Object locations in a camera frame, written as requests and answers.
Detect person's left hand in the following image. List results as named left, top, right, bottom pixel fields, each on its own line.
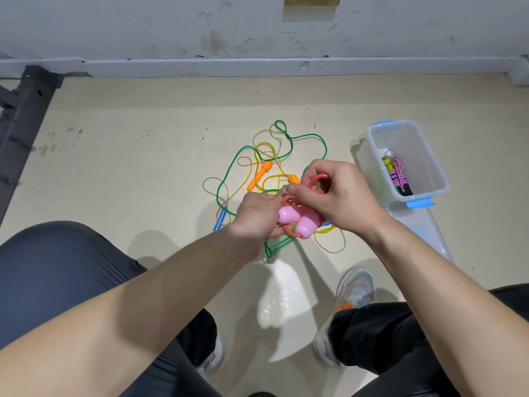
left=227, top=190, right=290, bottom=260

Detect person's right hand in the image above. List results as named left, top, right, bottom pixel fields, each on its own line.
left=285, top=159, right=395, bottom=242

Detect pink skipping rope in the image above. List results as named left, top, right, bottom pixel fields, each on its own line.
left=277, top=171, right=333, bottom=242

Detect pink rope with black-yellow handles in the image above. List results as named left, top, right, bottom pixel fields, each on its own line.
left=382, top=148, right=414, bottom=197

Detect pile of colourful jump ropes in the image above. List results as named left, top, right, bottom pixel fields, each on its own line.
left=203, top=120, right=348, bottom=261

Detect clear storage box blue latches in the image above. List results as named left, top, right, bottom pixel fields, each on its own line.
left=355, top=120, right=451, bottom=210

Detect person's left forearm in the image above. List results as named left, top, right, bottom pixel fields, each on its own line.
left=0, top=227, right=261, bottom=397

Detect person's right forearm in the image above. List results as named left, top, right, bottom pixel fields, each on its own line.
left=368, top=211, right=529, bottom=397

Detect clear plastic box lid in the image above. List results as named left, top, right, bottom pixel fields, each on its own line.
left=403, top=202, right=454, bottom=263

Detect grey right shoe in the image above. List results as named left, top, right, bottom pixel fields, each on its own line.
left=312, top=267, right=377, bottom=369

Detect grey shoe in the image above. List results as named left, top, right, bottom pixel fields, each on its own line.
left=198, top=333, right=226, bottom=375
left=312, top=267, right=377, bottom=369

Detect grey left shoe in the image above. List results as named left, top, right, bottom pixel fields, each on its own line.
left=198, top=333, right=226, bottom=375

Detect black shorts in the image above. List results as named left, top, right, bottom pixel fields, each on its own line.
left=0, top=221, right=529, bottom=397

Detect black metal rack frame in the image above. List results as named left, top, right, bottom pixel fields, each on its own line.
left=0, top=66, right=64, bottom=227

